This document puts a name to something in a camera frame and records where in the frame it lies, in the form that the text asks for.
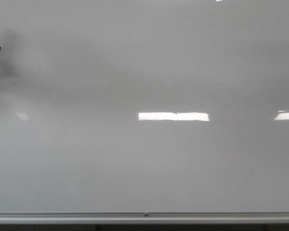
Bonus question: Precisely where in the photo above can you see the aluminium whiteboard tray rail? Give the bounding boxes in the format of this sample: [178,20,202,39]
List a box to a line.
[0,212,289,225]

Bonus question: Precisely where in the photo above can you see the white glossy whiteboard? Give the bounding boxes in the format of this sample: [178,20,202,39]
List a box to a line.
[0,0,289,212]

